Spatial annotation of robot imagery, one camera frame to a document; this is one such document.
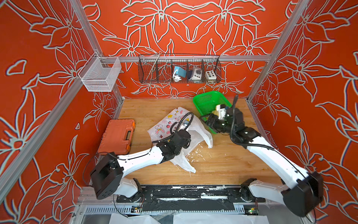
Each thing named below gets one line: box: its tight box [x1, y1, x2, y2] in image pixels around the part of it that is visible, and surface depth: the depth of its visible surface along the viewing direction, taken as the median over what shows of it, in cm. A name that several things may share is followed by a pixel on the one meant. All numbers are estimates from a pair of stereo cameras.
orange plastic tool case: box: [97, 119, 136, 155], surface depth 94 cm
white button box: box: [205, 70, 217, 80], surface depth 97 cm
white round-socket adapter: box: [188, 66, 203, 81], surface depth 93 cm
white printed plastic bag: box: [147, 106, 214, 174], surface depth 83 cm
